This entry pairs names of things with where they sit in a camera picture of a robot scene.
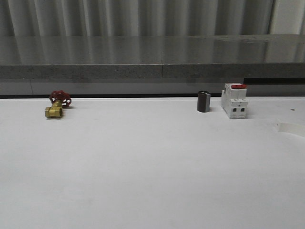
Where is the white half-ring pipe clamp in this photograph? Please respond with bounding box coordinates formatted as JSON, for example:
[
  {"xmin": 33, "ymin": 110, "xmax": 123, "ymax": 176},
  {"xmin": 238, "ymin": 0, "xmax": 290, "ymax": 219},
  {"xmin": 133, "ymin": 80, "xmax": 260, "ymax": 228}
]
[{"xmin": 276, "ymin": 122, "xmax": 305, "ymax": 137}]

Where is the black cylindrical capacitor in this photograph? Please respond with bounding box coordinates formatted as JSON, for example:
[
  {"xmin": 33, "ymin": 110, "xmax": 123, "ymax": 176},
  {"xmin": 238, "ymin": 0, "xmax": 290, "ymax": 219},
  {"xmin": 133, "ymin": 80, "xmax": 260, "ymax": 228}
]
[{"xmin": 197, "ymin": 91, "xmax": 211, "ymax": 113}]

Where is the grey stone counter ledge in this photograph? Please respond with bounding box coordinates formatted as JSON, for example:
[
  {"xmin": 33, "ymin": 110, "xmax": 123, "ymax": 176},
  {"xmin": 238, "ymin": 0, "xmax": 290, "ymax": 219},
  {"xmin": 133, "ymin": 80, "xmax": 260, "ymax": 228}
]
[{"xmin": 0, "ymin": 35, "xmax": 305, "ymax": 83}]

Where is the white circuit breaker red switch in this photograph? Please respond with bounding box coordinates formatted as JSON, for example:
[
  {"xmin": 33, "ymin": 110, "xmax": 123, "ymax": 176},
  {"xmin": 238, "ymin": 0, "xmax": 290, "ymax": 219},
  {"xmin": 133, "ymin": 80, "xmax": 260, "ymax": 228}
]
[{"xmin": 221, "ymin": 83, "xmax": 248, "ymax": 119}]

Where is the brass valve with red handle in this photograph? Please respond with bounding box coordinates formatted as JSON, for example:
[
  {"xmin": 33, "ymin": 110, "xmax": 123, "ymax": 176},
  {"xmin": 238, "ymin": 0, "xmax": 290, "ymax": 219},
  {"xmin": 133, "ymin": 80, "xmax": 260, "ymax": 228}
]
[{"xmin": 45, "ymin": 90, "xmax": 71, "ymax": 118}]

